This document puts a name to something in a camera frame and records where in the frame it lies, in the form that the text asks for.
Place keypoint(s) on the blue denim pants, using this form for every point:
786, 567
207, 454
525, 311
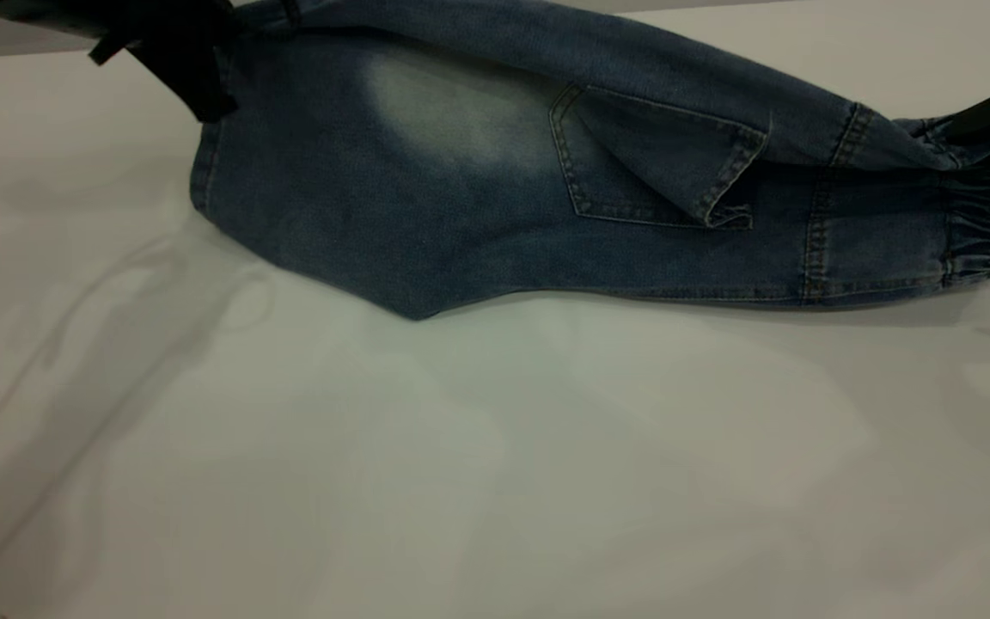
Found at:
461, 215

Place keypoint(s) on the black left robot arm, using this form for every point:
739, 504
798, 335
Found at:
57, 19

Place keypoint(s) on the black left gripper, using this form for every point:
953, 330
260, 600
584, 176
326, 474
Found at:
177, 19

